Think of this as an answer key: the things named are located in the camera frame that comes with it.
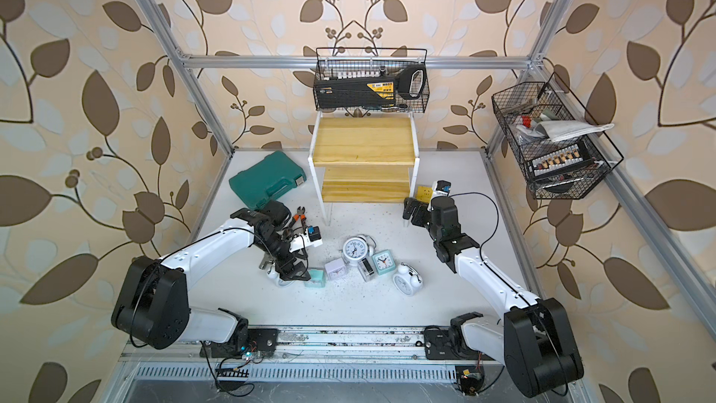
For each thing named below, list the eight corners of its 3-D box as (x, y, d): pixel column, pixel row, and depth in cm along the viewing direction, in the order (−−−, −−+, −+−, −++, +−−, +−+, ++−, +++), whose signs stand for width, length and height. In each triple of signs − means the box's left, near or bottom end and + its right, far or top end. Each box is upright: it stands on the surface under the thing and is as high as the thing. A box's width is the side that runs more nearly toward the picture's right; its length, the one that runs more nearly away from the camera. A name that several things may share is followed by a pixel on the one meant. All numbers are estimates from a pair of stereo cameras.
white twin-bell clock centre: (352, 271, 89) (352, 266, 86) (337, 253, 93) (336, 248, 89) (378, 249, 93) (378, 244, 90) (362, 233, 97) (362, 227, 94)
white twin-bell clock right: (390, 283, 86) (392, 273, 79) (401, 270, 89) (404, 259, 82) (410, 302, 82) (414, 292, 75) (421, 287, 85) (426, 277, 78)
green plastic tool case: (230, 188, 111) (225, 179, 107) (281, 157, 122) (278, 148, 118) (255, 217, 102) (250, 209, 98) (308, 181, 113) (306, 173, 109)
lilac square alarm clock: (328, 281, 87) (326, 274, 83) (326, 271, 89) (324, 263, 85) (347, 275, 88) (346, 268, 84) (344, 265, 90) (343, 258, 86)
